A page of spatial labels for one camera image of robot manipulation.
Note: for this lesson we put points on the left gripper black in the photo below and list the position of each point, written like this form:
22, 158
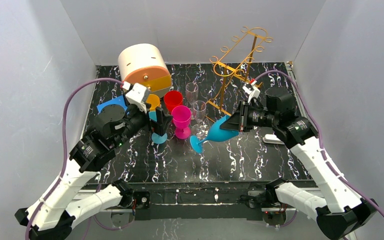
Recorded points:
151, 117

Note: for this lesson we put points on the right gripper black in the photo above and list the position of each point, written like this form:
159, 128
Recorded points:
242, 116

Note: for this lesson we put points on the light blue wine glass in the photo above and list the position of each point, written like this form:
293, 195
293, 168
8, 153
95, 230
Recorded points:
156, 137

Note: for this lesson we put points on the teal wine glass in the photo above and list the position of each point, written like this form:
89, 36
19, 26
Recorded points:
215, 134

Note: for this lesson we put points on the magenta wine glass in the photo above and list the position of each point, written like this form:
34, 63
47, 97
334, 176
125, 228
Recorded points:
181, 119

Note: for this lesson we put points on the yellow wine glass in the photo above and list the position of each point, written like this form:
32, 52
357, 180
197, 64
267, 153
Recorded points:
153, 101

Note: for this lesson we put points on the red wine glass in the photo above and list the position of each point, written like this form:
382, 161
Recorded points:
173, 99

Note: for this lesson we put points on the clear wine glass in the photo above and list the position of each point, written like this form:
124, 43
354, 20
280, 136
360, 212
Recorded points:
199, 109
191, 94

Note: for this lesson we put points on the white cylindrical drawer box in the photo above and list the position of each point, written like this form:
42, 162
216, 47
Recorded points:
143, 63

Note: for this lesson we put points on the gold wire glass rack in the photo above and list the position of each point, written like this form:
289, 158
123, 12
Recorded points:
223, 69

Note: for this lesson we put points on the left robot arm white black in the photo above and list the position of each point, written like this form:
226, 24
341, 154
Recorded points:
55, 214

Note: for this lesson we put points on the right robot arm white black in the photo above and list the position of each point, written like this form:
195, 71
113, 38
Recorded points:
340, 210

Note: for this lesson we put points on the white oblong case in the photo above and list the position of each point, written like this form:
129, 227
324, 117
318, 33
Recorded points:
272, 139

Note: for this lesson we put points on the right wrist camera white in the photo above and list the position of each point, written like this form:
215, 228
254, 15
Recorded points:
251, 89

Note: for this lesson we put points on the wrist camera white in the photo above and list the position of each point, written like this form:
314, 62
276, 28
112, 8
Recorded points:
136, 94
251, 89

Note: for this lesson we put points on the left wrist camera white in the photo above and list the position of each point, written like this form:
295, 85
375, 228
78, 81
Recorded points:
136, 94

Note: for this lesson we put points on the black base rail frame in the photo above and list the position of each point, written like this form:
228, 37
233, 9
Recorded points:
188, 200

